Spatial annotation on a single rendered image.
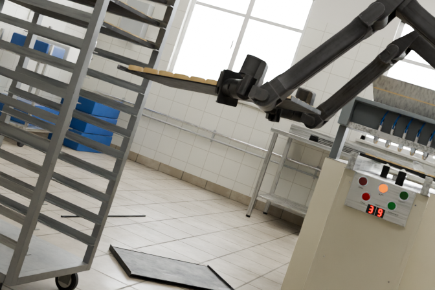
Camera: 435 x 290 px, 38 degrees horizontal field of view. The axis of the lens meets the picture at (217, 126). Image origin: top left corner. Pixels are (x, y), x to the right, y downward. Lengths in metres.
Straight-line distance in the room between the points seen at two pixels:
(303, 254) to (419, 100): 0.97
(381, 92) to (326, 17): 3.60
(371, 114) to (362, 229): 0.93
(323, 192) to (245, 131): 3.67
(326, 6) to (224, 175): 2.10
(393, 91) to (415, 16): 1.54
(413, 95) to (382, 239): 0.98
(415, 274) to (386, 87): 0.92
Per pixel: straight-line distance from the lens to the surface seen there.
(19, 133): 2.30
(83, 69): 2.15
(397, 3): 1.80
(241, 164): 6.88
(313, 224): 3.30
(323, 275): 2.61
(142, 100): 2.53
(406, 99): 3.32
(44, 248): 2.68
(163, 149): 7.22
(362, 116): 3.36
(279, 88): 1.76
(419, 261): 3.27
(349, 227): 2.58
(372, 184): 2.53
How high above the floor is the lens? 0.91
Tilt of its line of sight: 2 degrees down
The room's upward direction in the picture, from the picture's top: 19 degrees clockwise
